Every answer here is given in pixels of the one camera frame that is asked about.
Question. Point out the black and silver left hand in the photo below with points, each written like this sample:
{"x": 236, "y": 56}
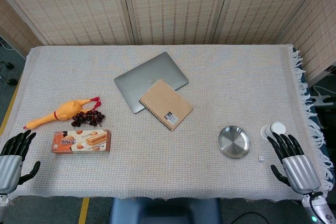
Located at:
{"x": 10, "y": 163}

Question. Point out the black and silver right hand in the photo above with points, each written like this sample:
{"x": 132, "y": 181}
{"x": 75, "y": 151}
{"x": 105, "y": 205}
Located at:
{"x": 299, "y": 171}

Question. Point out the white paper cup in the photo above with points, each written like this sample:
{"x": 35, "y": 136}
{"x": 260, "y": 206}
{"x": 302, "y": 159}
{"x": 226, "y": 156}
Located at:
{"x": 277, "y": 127}

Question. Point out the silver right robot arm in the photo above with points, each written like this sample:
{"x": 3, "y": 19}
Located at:
{"x": 319, "y": 209}

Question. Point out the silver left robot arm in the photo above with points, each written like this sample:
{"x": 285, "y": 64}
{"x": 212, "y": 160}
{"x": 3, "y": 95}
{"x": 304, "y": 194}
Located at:
{"x": 3, "y": 208}

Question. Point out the small steel plate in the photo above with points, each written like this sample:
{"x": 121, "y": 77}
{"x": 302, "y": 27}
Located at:
{"x": 233, "y": 142}

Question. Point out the orange biscuit roll box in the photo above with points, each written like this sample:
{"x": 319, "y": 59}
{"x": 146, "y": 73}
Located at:
{"x": 81, "y": 141}

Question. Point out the yellow rubber chicken toy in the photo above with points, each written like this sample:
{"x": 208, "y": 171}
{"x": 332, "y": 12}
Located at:
{"x": 65, "y": 110}

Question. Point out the dark purple grape bunch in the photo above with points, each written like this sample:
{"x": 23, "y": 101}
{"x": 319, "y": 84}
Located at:
{"x": 88, "y": 118}

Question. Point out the black caster wheel base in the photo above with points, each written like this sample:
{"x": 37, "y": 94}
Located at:
{"x": 6, "y": 73}

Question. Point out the woven bamboo screen panel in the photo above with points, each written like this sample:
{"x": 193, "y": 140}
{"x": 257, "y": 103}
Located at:
{"x": 68, "y": 6}
{"x": 262, "y": 6}
{"x": 315, "y": 37}
{"x": 176, "y": 6}
{"x": 13, "y": 30}

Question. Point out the white waffle-weave tablecloth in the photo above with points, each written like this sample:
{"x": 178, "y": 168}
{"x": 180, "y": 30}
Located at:
{"x": 162, "y": 161}

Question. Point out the brown spiral notebook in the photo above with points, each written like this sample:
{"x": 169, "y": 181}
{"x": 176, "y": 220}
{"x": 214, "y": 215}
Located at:
{"x": 166, "y": 104}

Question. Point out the grey closed laptop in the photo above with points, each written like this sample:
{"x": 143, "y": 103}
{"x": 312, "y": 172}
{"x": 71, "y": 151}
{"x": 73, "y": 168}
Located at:
{"x": 141, "y": 82}

